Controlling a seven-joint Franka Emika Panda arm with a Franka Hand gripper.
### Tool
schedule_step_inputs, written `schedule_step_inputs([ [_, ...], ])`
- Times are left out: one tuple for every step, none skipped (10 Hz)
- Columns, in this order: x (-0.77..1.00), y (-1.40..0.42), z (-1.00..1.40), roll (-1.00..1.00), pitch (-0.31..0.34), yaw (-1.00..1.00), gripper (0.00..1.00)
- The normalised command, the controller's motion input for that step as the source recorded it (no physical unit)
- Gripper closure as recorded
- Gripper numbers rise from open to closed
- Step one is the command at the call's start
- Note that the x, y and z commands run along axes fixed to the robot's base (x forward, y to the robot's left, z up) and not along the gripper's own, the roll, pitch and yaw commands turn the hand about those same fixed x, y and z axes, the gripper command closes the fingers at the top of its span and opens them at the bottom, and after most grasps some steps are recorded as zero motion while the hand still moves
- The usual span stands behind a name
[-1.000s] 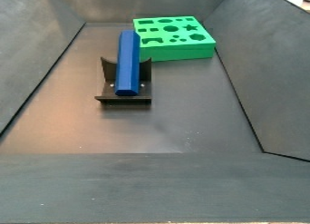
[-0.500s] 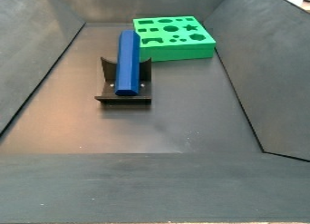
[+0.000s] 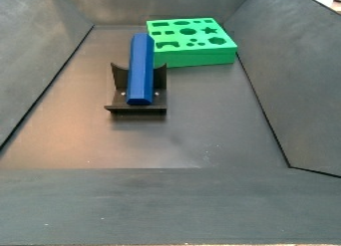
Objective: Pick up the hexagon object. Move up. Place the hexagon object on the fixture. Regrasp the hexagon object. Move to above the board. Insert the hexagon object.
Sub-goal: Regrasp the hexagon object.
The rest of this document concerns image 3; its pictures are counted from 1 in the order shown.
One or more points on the black curved cradle stand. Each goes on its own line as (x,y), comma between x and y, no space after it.
(152,102)

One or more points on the blue hexagonal prism bar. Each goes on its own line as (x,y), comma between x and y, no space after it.
(140,74)

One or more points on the green shape sorter block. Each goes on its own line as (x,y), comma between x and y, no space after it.
(190,42)

